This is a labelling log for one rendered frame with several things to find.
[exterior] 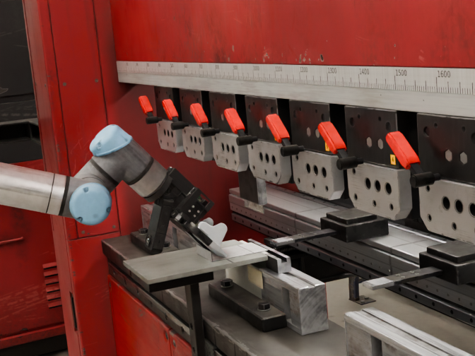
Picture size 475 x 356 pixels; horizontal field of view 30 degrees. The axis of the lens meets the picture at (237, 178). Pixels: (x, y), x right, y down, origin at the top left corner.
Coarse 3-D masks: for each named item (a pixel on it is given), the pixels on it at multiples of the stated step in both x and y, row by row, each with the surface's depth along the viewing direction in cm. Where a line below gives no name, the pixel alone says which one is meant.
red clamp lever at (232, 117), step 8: (224, 112) 178; (232, 112) 177; (232, 120) 176; (240, 120) 176; (232, 128) 175; (240, 128) 174; (240, 136) 173; (248, 136) 173; (256, 136) 174; (240, 144) 172; (248, 144) 173
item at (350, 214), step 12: (336, 216) 200; (348, 216) 198; (360, 216) 197; (372, 216) 198; (324, 228) 204; (336, 228) 198; (348, 228) 195; (360, 228) 196; (372, 228) 197; (384, 228) 198; (276, 240) 195; (288, 240) 194; (300, 240) 195; (348, 240) 195
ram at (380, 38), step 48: (144, 0) 229; (192, 0) 196; (240, 0) 172; (288, 0) 153; (336, 0) 138; (384, 0) 126; (432, 0) 115; (144, 48) 235; (192, 48) 201; (240, 48) 176; (288, 48) 156; (336, 48) 140; (384, 48) 128; (432, 48) 117; (288, 96) 159; (336, 96) 143; (384, 96) 130; (432, 96) 119
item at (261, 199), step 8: (240, 176) 194; (248, 176) 190; (240, 184) 195; (248, 184) 191; (256, 184) 187; (264, 184) 187; (240, 192) 196; (248, 192) 191; (256, 192) 187; (264, 192) 187; (248, 200) 192; (256, 200) 188; (264, 200) 188; (256, 208) 191
